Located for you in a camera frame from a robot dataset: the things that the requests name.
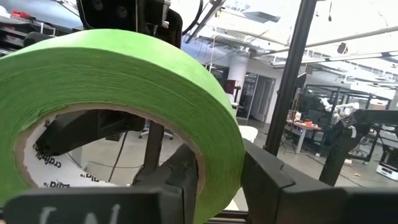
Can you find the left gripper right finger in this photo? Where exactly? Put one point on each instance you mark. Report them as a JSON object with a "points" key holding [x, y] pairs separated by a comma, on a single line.
{"points": [[280, 199]]}

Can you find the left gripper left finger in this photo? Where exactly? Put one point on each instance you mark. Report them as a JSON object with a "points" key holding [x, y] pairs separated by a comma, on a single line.
{"points": [[93, 208]]}

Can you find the green tape roll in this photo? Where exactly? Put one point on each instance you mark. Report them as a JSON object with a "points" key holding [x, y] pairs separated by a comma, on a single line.
{"points": [[124, 68]]}

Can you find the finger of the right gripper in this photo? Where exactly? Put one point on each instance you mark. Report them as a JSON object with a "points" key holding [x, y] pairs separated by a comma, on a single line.
{"points": [[84, 127]]}

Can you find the cluttered background table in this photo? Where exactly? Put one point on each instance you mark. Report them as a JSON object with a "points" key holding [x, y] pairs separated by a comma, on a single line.
{"points": [[306, 126]]}

